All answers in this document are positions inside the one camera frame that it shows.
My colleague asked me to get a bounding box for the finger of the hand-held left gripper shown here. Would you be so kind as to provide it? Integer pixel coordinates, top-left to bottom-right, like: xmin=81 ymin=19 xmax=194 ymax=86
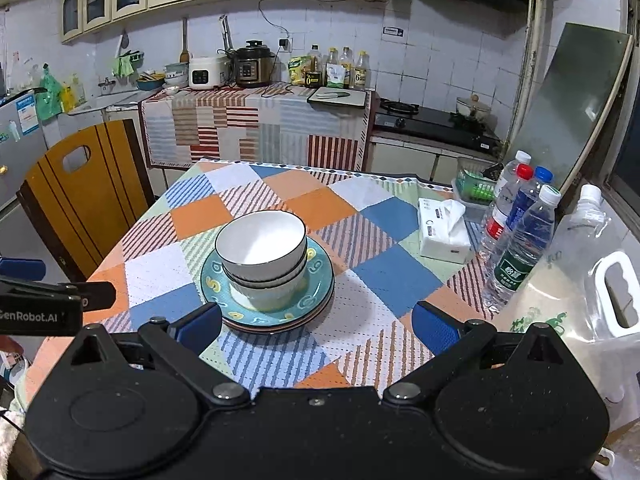
xmin=0 ymin=276 xmax=117 ymax=313
xmin=0 ymin=257 xmax=47 ymax=281

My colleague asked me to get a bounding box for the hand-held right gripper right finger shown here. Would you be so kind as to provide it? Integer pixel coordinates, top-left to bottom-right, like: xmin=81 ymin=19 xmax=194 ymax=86
xmin=382 ymin=301 xmax=566 ymax=408

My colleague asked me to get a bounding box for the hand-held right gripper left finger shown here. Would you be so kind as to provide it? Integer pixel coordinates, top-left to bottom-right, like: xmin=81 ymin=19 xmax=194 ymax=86
xmin=70 ymin=301 xmax=251 ymax=408

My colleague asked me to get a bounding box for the white bowl dark rim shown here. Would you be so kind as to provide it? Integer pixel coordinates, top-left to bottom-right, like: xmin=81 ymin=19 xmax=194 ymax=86
xmin=227 ymin=266 xmax=307 ymax=313
xmin=222 ymin=255 xmax=307 ymax=292
xmin=215 ymin=211 xmax=307 ymax=281

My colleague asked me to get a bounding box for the teal fried egg plate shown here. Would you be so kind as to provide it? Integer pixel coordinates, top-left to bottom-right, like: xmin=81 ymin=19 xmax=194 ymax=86
xmin=200 ymin=236 xmax=335 ymax=326

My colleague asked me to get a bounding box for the stack of counter bowls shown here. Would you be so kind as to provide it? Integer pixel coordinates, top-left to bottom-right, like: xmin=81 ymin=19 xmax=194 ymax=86
xmin=164 ymin=62 xmax=190 ymax=87

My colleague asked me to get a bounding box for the patchwork striped tablecloth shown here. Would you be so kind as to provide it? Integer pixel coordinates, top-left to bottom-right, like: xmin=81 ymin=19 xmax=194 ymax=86
xmin=25 ymin=157 xmax=506 ymax=401

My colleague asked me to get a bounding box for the wooden chair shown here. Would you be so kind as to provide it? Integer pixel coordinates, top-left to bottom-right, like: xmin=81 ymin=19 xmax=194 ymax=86
xmin=16 ymin=119 xmax=156 ymax=284

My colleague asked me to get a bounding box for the white tissue pack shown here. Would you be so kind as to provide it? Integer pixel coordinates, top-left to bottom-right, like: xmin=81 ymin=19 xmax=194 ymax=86
xmin=417 ymin=197 xmax=473 ymax=265

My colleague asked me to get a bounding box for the green label water bottle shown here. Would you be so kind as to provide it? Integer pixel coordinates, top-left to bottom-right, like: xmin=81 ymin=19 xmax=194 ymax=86
xmin=482 ymin=185 xmax=562 ymax=314

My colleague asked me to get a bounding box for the red cap water bottle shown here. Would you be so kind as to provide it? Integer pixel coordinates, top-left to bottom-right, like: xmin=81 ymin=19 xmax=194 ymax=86
xmin=479 ymin=164 xmax=535 ymax=267

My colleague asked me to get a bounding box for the grey refrigerator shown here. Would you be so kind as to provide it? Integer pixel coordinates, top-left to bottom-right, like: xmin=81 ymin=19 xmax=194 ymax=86
xmin=0 ymin=87 xmax=49 ymax=211

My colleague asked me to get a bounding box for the white fleece cloth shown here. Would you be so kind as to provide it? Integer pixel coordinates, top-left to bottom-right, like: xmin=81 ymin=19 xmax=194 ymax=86
xmin=0 ymin=407 xmax=26 ymax=480

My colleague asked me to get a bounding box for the green plastic basket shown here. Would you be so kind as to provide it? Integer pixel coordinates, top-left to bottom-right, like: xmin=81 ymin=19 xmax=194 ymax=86
xmin=452 ymin=156 xmax=501 ymax=206

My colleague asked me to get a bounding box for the large clear water jug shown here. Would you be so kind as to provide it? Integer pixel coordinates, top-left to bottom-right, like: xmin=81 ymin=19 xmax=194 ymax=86
xmin=492 ymin=184 xmax=640 ymax=411

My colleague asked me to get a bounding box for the blue cap water bottle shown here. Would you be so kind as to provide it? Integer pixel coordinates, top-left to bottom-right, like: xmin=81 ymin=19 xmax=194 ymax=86
xmin=505 ymin=166 xmax=555 ymax=242

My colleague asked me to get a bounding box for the clear white cap water bottle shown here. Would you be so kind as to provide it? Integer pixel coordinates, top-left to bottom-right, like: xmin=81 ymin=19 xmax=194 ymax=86
xmin=487 ymin=150 xmax=534 ymax=231

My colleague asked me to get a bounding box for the cream base cabinet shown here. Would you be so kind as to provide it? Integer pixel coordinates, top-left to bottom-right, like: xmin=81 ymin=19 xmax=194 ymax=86
xmin=367 ymin=132 xmax=501 ymax=187

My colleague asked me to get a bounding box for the green plastic bag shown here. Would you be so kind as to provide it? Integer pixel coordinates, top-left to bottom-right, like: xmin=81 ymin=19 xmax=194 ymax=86
xmin=37 ymin=64 xmax=64 ymax=121

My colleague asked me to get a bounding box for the yellow plastic bag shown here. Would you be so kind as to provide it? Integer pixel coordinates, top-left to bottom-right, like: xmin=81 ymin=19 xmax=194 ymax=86
xmin=60 ymin=75 xmax=87 ymax=111

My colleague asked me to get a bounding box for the steel sink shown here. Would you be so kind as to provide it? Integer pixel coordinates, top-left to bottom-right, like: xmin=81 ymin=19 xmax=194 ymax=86
xmin=67 ymin=91 xmax=152 ymax=116

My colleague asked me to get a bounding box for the patchwork counter cloth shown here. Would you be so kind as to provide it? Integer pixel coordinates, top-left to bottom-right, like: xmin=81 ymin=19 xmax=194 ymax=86
xmin=141 ymin=85 xmax=374 ymax=171

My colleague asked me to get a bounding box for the black gas stove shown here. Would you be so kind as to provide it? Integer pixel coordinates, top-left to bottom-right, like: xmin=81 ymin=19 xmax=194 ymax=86
xmin=374 ymin=97 xmax=504 ymax=154

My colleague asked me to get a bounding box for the steel pot with lid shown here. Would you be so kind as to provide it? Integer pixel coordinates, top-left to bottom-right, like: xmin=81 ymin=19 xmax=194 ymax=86
xmin=455 ymin=94 xmax=494 ymax=122

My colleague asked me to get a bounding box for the green dish cloth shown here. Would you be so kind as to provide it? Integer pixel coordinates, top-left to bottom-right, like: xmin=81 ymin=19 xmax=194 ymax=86
xmin=112 ymin=51 xmax=144 ymax=79

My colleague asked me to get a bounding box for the white cutting board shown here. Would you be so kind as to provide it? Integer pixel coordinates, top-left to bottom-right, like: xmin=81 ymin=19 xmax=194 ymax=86
xmin=306 ymin=86 xmax=369 ymax=110

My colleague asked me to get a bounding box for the white rice cooker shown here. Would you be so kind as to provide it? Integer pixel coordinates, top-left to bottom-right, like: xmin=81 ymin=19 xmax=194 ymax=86
xmin=188 ymin=56 xmax=231 ymax=91

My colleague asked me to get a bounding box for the grey metal panel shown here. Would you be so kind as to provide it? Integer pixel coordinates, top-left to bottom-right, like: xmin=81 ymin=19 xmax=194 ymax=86
xmin=505 ymin=22 xmax=634 ymax=197

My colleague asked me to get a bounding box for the black electric pressure cooker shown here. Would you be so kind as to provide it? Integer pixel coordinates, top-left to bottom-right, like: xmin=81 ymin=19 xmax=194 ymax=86
xmin=231 ymin=40 xmax=277 ymax=89

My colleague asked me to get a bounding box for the yellow label oil bottle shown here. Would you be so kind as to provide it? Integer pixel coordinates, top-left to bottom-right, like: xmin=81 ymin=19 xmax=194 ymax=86
xmin=353 ymin=51 xmax=370 ymax=90

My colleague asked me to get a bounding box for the white label oil bottle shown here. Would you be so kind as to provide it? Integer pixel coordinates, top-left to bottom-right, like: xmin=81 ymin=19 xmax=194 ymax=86
xmin=340 ymin=47 xmax=355 ymax=89

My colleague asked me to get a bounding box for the yellow seasoning packet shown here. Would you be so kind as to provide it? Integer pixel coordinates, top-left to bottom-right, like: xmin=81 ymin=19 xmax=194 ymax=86
xmin=288 ymin=56 xmax=311 ymax=86

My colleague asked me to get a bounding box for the green label oil bottle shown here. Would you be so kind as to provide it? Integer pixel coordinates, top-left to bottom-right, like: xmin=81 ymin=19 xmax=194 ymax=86
xmin=325 ymin=47 xmax=342 ymax=89

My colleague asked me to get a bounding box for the dark sauce bottle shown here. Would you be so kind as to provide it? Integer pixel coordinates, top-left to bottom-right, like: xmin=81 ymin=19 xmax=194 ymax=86
xmin=305 ymin=45 xmax=324 ymax=87

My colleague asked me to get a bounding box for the window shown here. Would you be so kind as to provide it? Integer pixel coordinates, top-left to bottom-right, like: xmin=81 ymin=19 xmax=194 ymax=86
xmin=612 ymin=10 xmax=640 ymax=197

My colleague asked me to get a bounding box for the hanging metal utensil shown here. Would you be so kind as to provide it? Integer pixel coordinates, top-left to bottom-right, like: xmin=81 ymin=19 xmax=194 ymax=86
xmin=218 ymin=15 xmax=236 ymax=57

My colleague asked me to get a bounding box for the vertical wall pipe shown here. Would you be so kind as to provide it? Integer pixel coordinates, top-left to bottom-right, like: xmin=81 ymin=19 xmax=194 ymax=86
xmin=510 ymin=0 xmax=546 ymax=162

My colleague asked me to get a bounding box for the black power cable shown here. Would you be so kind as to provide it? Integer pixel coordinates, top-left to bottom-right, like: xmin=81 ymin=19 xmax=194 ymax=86
xmin=257 ymin=0 xmax=291 ymax=42

